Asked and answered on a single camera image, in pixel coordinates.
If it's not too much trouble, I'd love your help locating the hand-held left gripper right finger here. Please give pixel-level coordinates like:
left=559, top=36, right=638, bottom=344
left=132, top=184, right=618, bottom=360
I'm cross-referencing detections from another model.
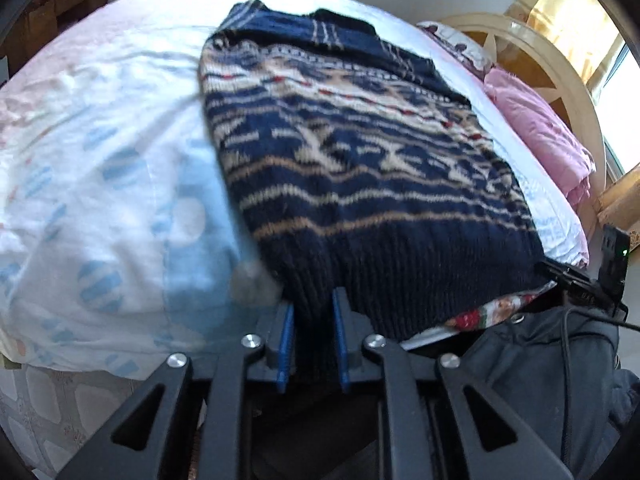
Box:
left=332, top=287, right=573, bottom=480

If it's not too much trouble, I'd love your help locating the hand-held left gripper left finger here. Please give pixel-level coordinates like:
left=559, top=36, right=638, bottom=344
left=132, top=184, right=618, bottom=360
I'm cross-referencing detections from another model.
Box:
left=57, top=302, right=296, bottom=480

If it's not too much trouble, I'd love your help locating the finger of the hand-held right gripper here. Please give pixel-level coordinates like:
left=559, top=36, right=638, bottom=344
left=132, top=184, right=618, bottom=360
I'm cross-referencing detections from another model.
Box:
left=534, top=259, right=603, bottom=303

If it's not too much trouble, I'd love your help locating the navy patterned knit sweater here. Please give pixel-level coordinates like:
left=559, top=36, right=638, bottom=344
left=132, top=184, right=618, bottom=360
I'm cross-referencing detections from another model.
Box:
left=197, top=0, right=547, bottom=376

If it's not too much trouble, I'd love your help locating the person's dark clothing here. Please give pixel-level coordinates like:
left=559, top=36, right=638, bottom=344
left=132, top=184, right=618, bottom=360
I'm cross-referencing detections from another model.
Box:
left=400, top=305, right=640, bottom=480

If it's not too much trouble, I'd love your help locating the red and green printed blanket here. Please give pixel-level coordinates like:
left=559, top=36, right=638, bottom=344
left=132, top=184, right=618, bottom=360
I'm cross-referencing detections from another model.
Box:
left=402, top=282, right=557, bottom=351

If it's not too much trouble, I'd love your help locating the pink blanket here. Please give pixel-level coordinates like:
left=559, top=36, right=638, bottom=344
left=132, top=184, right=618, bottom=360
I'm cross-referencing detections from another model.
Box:
left=482, top=67, right=597, bottom=208

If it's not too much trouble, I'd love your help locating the cream and wood headboard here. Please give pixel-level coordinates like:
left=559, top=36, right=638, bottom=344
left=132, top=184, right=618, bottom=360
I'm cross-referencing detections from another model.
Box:
left=439, top=12, right=608, bottom=241

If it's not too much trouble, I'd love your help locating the bed with pastel dotted sheet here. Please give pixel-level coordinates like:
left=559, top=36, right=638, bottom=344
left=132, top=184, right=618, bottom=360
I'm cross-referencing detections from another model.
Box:
left=0, top=0, right=590, bottom=381

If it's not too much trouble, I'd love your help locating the patterned pillow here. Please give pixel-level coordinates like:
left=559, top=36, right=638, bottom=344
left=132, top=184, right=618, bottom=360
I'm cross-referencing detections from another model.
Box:
left=416, top=21, right=493, bottom=78

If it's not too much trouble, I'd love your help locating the yellow striped curtain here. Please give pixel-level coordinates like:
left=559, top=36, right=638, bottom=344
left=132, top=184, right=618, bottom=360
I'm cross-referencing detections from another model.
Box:
left=505, top=0, right=640, bottom=253

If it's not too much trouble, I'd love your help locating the wooden desk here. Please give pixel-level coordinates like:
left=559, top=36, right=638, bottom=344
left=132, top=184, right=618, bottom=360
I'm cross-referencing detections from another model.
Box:
left=0, top=0, right=111, bottom=76

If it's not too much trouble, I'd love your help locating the black cable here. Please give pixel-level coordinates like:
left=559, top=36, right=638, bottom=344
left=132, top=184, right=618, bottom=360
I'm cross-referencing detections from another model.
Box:
left=557, top=305, right=640, bottom=466

